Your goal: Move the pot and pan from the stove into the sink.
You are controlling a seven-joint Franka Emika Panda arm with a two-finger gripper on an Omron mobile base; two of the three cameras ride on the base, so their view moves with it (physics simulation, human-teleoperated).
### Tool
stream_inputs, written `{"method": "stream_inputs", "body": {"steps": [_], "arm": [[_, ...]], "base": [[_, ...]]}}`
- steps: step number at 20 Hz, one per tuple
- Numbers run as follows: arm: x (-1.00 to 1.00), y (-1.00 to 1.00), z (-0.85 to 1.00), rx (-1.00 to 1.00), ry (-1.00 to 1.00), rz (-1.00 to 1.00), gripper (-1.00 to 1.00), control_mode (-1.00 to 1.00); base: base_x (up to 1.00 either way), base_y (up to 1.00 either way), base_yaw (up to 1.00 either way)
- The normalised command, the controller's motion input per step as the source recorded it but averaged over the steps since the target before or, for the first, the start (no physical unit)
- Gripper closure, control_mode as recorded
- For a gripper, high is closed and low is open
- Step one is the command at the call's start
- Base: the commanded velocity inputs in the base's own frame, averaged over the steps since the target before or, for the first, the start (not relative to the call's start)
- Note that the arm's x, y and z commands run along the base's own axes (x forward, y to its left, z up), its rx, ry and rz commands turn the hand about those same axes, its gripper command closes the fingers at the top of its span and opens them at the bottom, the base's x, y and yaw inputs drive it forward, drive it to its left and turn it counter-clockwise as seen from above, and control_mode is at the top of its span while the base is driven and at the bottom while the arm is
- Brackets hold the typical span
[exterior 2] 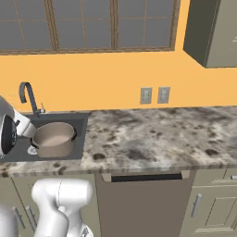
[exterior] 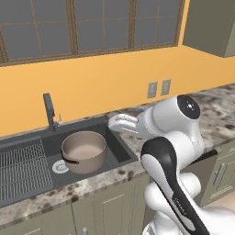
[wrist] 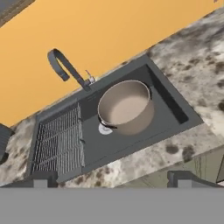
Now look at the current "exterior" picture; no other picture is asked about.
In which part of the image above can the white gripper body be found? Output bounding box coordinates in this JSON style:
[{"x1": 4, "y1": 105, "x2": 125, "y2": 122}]
[{"x1": 107, "y1": 113, "x2": 140, "y2": 134}]

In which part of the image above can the round silver sink drain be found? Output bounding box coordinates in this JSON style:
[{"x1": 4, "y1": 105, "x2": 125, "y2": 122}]
[{"x1": 51, "y1": 159, "x2": 70, "y2": 175}]

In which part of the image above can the wooden framed window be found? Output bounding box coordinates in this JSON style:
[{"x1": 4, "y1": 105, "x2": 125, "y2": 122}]
[{"x1": 0, "y1": 0, "x2": 186, "y2": 67}]

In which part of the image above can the olive grey cupboard door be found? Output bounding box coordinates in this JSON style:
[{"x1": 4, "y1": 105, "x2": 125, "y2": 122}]
[
  {"x1": 200, "y1": 140, "x2": 235, "y2": 207},
  {"x1": 0, "y1": 203, "x2": 78, "y2": 235},
  {"x1": 71, "y1": 173, "x2": 151, "y2": 235}
]

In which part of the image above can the olive grey upper cupboard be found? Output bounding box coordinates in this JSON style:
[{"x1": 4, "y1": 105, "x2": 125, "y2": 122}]
[{"x1": 182, "y1": 0, "x2": 235, "y2": 59}]

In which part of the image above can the dark grey tap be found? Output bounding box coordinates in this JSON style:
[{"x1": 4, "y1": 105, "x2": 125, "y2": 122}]
[{"x1": 42, "y1": 93, "x2": 64, "y2": 133}]

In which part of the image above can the grey wall socket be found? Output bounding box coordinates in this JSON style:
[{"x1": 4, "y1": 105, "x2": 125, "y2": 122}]
[
  {"x1": 146, "y1": 81, "x2": 159, "y2": 100},
  {"x1": 161, "y1": 78, "x2": 173, "y2": 97}
]

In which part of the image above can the beige pot with black handle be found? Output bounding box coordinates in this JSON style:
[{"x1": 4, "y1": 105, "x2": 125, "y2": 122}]
[{"x1": 61, "y1": 130, "x2": 108, "y2": 175}]

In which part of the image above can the dark grey sink with drainboard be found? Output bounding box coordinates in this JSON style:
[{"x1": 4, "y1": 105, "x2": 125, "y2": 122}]
[{"x1": 0, "y1": 116, "x2": 140, "y2": 209}]

